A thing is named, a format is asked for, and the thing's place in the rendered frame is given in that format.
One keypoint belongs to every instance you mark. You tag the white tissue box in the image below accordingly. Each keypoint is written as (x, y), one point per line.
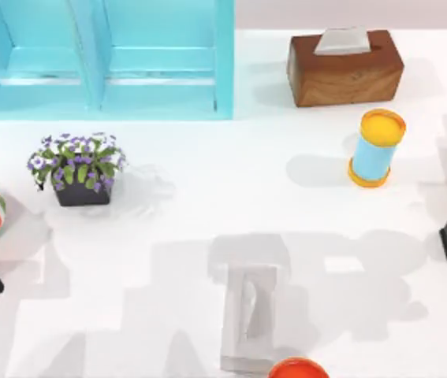
(250, 319)

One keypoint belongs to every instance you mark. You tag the purple flowers in black pot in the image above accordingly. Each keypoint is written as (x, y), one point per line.
(77, 173)

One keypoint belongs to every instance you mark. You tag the orange round object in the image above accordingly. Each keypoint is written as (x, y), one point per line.
(298, 369)

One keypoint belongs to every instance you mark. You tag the wooden tissue box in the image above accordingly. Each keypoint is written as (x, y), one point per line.
(349, 78)

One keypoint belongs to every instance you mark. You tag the light blue rack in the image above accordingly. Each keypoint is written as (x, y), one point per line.
(160, 59)

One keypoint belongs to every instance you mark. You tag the blue and yellow can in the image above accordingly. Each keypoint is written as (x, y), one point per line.
(373, 153)

